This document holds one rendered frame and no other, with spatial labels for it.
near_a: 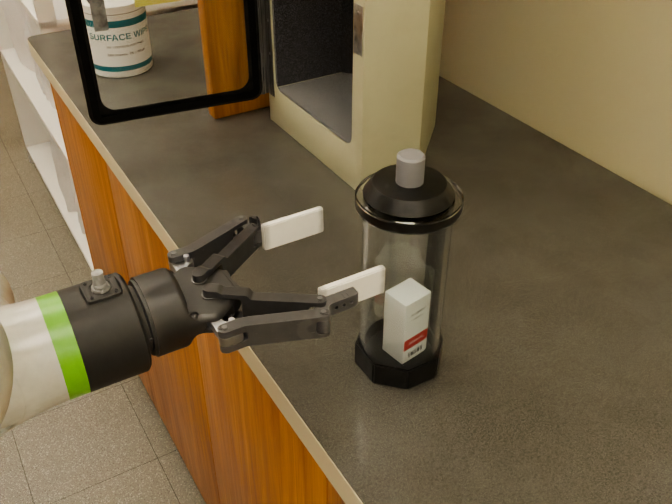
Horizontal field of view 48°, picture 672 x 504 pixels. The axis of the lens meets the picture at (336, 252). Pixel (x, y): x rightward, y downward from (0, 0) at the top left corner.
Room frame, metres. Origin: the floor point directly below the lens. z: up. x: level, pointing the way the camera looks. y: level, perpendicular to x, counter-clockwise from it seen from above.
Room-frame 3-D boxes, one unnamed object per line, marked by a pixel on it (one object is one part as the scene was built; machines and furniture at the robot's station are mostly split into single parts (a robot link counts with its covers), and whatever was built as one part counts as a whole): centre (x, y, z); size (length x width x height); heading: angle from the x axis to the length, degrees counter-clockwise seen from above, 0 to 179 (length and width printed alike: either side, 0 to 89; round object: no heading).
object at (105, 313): (0.49, 0.20, 1.12); 0.09 x 0.06 x 0.12; 30
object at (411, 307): (0.64, -0.07, 1.06); 0.11 x 0.11 x 0.21
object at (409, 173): (0.64, -0.07, 1.18); 0.09 x 0.09 x 0.07
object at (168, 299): (0.53, 0.14, 1.12); 0.09 x 0.08 x 0.07; 120
